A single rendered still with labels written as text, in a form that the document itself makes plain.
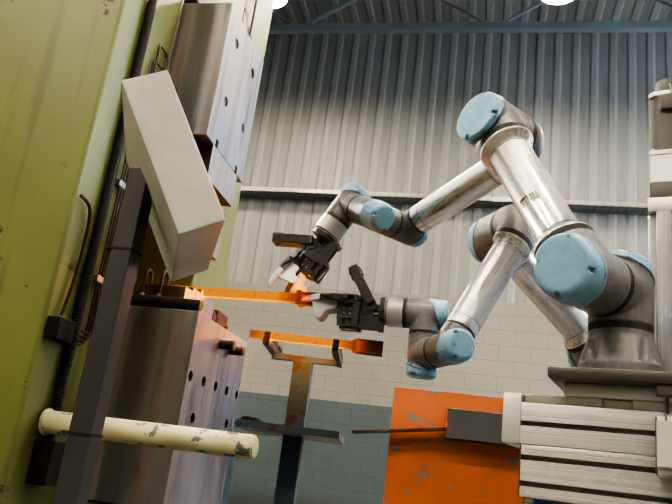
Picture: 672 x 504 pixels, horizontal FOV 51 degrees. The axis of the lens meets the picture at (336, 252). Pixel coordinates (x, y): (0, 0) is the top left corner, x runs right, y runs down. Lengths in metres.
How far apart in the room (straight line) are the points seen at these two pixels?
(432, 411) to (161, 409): 3.68
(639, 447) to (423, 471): 3.91
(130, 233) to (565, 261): 0.76
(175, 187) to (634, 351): 0.84
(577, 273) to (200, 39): 1.20
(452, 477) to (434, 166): 5.89
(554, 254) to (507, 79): 9.60
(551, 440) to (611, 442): 0.10
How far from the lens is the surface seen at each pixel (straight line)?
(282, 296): 1.80
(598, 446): 1.34
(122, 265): 1.30
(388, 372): 9.39
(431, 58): 11.08
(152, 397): 1.70
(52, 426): 1.54
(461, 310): 1.62
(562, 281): 1.28
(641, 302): 1.40
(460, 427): 5.01
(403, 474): 5.19
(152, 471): 1.69
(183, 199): 1.17
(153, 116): 1.22
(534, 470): 1.35
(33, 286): 1.56
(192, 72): 1.96
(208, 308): 1.91
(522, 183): 1.42
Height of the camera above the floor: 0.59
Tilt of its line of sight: 17 degrees up
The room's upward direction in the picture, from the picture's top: 7 degrees clockwise
